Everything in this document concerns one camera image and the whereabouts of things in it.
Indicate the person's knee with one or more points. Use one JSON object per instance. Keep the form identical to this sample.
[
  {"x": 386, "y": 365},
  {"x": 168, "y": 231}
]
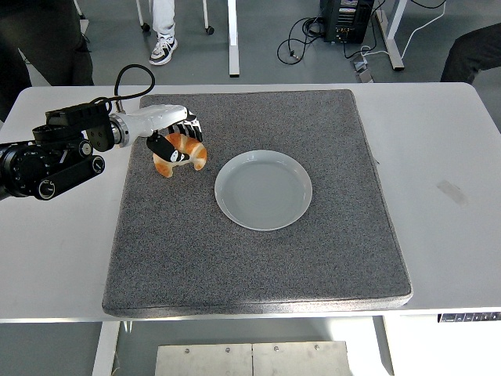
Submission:
[{"x": 473, "y": 51}]

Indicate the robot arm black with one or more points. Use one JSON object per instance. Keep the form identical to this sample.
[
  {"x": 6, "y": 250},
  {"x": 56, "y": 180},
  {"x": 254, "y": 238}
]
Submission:
[{"x": 58, "y": 164}]

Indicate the person's leg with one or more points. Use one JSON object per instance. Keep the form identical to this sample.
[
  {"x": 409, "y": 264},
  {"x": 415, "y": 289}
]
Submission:
[{"x": 163, "y": 23}]

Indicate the white caster leg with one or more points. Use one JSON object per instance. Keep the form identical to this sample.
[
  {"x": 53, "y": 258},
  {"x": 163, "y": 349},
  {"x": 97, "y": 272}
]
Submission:
[
  {"x": 139, "y": 11},
  {"x": 206, "y": 15}
]

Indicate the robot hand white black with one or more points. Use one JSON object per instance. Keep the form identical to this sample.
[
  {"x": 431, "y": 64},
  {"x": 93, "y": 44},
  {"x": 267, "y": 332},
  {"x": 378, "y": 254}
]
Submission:
[{"x": 156, "y": 117}]

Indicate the light grey round plate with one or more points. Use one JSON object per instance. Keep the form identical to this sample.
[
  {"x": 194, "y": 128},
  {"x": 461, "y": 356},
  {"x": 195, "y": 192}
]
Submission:
[{"x": 263, "y": 192}]

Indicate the person's body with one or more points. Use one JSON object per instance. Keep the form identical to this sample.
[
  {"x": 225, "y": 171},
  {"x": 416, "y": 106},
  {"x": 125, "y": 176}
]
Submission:
[{"x": 43, "y": 39}]

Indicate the black computer tower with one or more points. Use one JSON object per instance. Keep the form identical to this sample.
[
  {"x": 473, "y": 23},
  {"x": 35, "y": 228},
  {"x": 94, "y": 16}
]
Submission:
[{"x": 346, "y": 19}]

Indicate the grey speckled mat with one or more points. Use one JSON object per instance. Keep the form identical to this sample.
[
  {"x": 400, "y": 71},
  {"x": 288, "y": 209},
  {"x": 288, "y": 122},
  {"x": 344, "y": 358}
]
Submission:
[{"x": 254, "y": 266}]

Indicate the white desk leg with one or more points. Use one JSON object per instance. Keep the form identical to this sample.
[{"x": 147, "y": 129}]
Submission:
[
  {"x": 233, "y": 39},
  {"x": 393, "y": 43}
]

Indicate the grey metal plate with screws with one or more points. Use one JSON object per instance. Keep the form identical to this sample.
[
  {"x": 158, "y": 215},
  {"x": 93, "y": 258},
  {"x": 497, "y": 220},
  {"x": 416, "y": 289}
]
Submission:
[{"x": 250, "y": 360}]

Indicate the croissant bread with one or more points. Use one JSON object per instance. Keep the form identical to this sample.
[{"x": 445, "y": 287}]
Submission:
[{"x": 195, "y": 150}]

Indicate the table height control panel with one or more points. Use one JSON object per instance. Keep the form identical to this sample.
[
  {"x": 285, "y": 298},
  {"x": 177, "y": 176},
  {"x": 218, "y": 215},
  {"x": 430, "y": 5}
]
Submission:
[{"x": 469, "y": 317}]

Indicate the white table leg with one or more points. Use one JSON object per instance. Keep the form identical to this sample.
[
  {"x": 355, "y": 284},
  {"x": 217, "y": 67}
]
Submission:
[
  {"x": 105, "y": 348},
  {"x": 383, "y": 348}
]

